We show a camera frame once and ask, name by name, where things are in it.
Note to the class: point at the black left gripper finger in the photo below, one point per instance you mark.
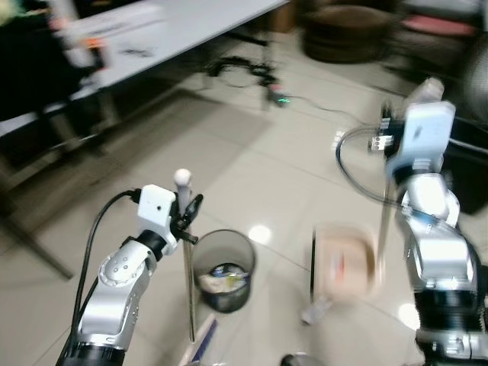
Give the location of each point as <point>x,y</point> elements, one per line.
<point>197,207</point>
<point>190,239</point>

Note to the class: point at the ball-topped metal dustpan stick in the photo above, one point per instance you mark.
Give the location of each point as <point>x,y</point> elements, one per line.
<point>188,282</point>

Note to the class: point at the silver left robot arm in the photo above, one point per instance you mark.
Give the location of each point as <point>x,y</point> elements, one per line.
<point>114,286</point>

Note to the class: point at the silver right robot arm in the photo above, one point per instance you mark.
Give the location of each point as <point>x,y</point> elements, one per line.
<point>442,267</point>

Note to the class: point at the grey floor fan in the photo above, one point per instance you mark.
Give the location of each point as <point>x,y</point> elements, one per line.
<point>476,80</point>

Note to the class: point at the small grey floor scrap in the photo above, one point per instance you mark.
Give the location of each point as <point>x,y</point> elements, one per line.
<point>316,313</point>

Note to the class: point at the black mesh waste bin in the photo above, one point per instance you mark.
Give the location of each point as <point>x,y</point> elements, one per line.
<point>225,293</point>

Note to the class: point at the black box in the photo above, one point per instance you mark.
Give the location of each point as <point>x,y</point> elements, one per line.
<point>469,175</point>

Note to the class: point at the brown round ottoman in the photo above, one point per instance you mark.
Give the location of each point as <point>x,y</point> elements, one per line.
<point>347,34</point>

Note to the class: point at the red seat cushion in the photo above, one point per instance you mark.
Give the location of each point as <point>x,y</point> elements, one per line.
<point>438,25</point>

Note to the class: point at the power strip with green light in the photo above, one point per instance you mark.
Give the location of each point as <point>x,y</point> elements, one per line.
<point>279,95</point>

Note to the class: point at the tan cardboard box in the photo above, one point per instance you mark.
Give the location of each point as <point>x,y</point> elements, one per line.
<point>347,263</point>

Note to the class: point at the white table with dark legs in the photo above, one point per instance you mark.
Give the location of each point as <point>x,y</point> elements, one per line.
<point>198,23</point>

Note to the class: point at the white and orange tool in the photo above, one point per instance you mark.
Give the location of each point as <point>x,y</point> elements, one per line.
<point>85,46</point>

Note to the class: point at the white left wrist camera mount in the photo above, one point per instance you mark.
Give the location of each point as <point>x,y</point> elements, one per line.
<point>158,210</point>

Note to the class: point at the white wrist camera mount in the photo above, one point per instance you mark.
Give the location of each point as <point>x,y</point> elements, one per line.
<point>423,137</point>
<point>158,210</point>

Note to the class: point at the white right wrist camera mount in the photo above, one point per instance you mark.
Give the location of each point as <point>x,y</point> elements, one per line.
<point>423,137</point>

